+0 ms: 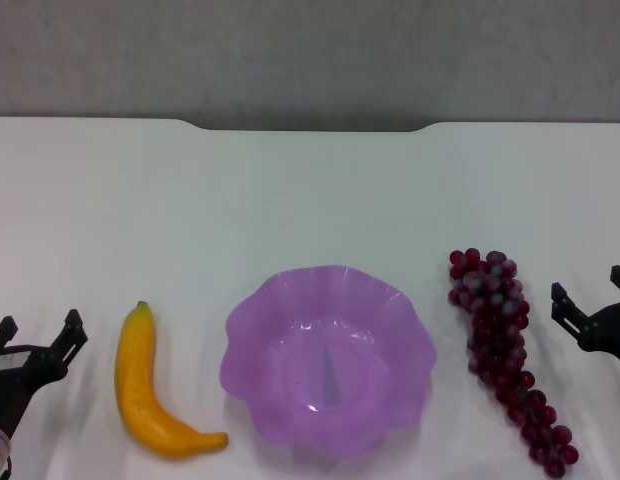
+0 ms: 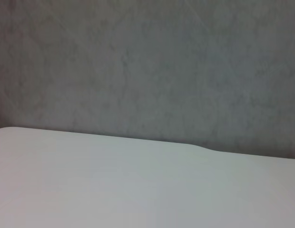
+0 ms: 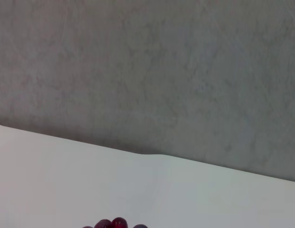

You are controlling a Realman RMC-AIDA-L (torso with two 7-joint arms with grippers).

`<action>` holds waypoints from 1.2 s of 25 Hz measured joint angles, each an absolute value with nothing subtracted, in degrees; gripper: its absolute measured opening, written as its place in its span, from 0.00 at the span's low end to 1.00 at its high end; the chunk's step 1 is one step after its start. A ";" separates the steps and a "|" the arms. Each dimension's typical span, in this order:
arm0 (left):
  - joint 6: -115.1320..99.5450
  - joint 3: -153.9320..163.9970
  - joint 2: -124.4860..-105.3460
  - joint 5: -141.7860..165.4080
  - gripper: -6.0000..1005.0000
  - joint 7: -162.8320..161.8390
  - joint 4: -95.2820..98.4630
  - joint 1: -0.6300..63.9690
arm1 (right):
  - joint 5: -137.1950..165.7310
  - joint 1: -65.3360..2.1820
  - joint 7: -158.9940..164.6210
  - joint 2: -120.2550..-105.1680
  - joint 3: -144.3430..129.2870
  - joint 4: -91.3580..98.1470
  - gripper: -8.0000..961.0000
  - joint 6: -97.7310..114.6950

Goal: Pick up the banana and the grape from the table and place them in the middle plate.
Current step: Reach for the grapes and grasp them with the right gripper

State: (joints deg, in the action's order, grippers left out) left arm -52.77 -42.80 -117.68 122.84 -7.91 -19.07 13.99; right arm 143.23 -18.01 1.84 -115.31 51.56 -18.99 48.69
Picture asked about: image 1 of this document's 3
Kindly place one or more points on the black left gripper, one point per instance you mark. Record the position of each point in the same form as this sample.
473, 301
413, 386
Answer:
10, 390

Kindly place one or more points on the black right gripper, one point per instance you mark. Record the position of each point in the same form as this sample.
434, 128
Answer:
610, 330

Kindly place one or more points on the dark red grape bunch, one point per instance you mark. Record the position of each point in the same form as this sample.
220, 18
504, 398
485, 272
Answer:
495, 320

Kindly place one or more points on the yellow banana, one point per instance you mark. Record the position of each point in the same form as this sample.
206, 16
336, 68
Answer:
135, 370

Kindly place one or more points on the purple translucent wavy plate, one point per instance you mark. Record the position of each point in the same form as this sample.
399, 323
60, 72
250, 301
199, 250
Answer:
300, 400

